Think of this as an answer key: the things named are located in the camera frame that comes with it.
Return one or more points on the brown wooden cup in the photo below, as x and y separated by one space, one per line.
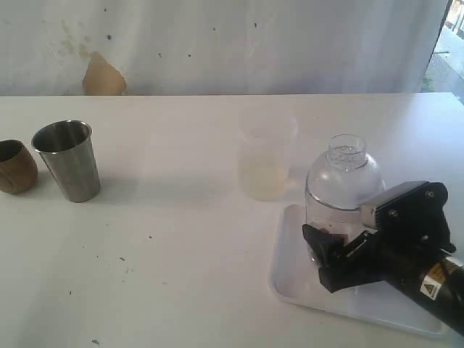
19 170

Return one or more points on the brown and yellow food pieces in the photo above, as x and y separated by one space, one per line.
338 234

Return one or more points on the stainless steel cup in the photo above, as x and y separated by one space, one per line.
67 151

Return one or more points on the clear plastic shaker tumbler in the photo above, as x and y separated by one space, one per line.
346 219

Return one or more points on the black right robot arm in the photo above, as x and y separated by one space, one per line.
448 308

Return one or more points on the translucent white plastic cup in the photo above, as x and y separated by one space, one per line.
266 145

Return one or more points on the clear dome shaker lid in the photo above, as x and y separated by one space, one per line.
344 175

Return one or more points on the white square plastic tray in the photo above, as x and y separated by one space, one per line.
294 279

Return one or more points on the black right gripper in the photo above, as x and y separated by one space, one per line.
410 248

